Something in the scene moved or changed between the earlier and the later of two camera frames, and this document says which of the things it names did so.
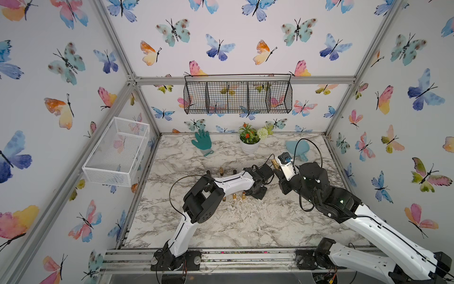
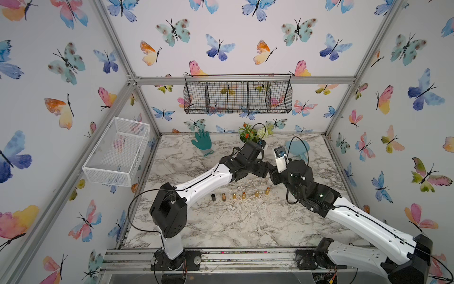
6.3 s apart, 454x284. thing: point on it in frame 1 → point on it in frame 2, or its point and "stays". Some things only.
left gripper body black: [259, 193] → [257, 168]
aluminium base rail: [126, 261] stays
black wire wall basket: [245, 93] stays
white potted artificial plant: [250, 137] stays
